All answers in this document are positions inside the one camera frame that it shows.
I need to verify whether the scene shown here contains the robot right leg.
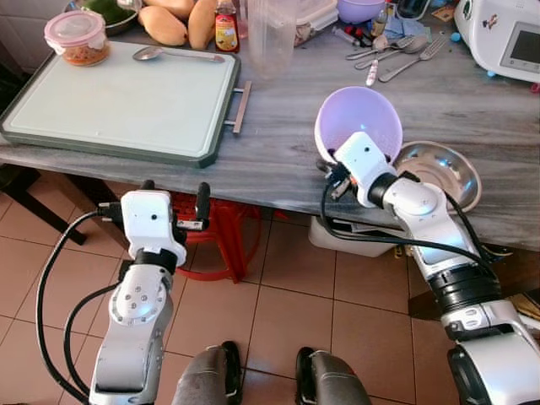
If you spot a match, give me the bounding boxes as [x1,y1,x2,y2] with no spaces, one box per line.
[294,346,373,405]

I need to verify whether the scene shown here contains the clear plastic jug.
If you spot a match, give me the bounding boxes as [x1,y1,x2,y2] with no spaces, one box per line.
[244,0,299,82]

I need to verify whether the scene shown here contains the clear plastic food box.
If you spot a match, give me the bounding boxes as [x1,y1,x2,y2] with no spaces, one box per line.
[295,0,339,45]

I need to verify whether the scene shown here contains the dark wooden table leg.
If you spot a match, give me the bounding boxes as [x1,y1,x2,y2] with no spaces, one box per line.
[0,164,90,246]

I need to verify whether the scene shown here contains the sauce bottle red yellow label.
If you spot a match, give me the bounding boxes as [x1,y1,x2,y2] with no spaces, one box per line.
[213,0,241,54]

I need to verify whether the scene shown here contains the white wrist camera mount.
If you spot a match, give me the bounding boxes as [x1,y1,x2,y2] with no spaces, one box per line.
[120,190,188,267]
[332,131,398,208]

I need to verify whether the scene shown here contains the white cutting board green rim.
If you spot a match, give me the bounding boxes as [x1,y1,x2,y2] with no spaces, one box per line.
[0,40,253,169]

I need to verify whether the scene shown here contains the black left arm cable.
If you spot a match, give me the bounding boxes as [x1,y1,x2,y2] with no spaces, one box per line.
[62,283,121,397]
[35,201,126,405]

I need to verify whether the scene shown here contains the large purple plastic bowl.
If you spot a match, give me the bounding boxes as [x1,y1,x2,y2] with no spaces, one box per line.
[314,86,404,166]

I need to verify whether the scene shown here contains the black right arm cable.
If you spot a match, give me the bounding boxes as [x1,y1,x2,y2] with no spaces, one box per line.
[320,180,500,273]

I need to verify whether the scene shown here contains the pink lidded food container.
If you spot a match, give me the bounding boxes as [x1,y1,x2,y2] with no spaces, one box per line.
[44,9,111,68]

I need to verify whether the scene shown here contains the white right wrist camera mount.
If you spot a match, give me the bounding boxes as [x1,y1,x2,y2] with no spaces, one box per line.
[332,131,398,208]

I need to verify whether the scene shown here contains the small purple bowl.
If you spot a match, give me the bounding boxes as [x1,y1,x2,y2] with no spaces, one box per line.
[337,0,388,24]

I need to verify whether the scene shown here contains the white kitchen appliance with screen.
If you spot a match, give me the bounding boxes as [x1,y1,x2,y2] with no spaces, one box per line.
[453,0,540,84]

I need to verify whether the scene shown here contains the metal fork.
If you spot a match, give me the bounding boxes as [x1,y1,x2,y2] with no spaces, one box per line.
[377,37,449,84]

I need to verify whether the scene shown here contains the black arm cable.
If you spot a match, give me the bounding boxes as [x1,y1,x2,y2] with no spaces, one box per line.
[62,283,121,397]
[320,180,500,273]
[35,201,126,405]

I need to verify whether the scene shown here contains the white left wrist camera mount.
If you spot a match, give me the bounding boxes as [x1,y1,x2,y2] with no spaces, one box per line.
[120,190,188,267]

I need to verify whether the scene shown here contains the stainless steel bowl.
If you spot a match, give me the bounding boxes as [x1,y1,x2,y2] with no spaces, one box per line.
[391,141,483,213]

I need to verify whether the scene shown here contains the blue cloth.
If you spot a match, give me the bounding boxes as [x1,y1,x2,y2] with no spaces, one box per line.
[385,15,432,43]

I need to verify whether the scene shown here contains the yellow mango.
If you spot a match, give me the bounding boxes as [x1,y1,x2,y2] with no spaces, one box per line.
[143,0,197,19]
[187,0,219,51]
[138,5,189,48]

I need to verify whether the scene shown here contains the bowl with green vegetable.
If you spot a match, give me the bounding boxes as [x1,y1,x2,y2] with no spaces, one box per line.
[78,0,141,36]

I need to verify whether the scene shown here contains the lone metal spoon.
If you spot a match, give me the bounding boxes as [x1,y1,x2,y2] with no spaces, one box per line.
[132,46,228,65]

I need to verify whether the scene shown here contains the white handled small knife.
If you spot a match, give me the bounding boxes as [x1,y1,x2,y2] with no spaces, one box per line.
[365,57,381,88]

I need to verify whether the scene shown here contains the red plastic stool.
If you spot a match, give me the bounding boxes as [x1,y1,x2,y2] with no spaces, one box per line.
[168,192,264,284]

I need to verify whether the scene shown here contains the white plastic box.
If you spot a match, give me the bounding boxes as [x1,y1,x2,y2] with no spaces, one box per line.
[307,214,397,259]

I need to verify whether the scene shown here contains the small glass bottle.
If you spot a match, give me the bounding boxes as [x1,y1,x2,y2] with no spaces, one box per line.
[371,3,392,40]

